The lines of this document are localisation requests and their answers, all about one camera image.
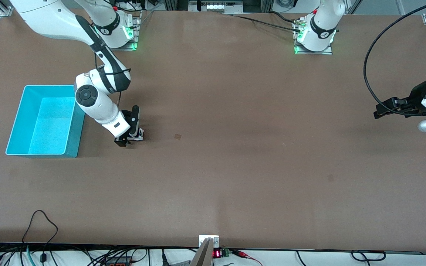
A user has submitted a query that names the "white jeep toy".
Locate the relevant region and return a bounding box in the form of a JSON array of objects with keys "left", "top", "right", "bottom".
[{"left": 126, "top": 127, "right": 144, "bottom": 142}]

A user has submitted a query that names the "turquoise plastic bin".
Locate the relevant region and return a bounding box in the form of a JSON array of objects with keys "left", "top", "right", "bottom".
[{"left": 5, "top": 85, "right": 86, "bottom": 158}]

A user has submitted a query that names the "lit background control unit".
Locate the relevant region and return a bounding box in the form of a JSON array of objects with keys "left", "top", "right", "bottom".
[{"left": 189, "top": 0, "right": 244, "bottom": 14}]

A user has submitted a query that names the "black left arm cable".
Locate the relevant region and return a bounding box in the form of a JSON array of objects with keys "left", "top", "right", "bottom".
[{"left": 363, "top": 0, "right": 426, "bottom": 117}]

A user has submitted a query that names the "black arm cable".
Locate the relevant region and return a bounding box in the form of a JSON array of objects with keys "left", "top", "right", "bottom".
[
  {"left": 94, "top": 52, "right": 131, "bottom": 106},
  {"left": 363, "top": 0, "right": 426, "bottom": 117}
]

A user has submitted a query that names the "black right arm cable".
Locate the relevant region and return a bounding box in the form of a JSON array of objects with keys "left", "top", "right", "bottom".
[{"left": 94, "top": 52, "right": 131, "bottom": 106}]

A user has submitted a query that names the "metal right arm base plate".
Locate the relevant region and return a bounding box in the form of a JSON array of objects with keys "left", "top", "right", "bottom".
[{"left": 122, "top": 10, "right": 142, "bottom": 51}]

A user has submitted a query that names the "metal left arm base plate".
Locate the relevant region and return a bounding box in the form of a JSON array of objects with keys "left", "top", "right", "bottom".
[{"left": 293, "top": 19, "right": 333, "bottom": 55}]

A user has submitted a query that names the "thin black looped cable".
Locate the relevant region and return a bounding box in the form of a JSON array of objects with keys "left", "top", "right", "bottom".
[{"left": 21, "top": 210, "right": 59, "bottom": 263}]

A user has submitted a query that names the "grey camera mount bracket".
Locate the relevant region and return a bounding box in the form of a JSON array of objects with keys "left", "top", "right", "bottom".
[{"left": 190, "top": 235, "right": 220, "bottom": 266}]

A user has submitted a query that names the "black coiled floor cable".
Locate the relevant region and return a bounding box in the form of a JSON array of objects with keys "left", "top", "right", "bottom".
[{"left": 351, "top": 250, "right": 386, "bottom": 262}]

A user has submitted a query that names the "teal cable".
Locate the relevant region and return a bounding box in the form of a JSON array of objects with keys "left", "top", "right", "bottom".
[{"left": 26, "top": 245, "right": 37, "bottom": 266}]

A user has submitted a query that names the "black base power cable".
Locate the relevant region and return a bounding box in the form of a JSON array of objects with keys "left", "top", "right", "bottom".
[{"left": 220, "top": 11, "right": 303, "bottom": 32}]

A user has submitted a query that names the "red clip lead wire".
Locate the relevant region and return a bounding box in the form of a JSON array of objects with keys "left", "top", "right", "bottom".
[{"left": 231, "top": 249, "right": 263, "bottom": 266}]

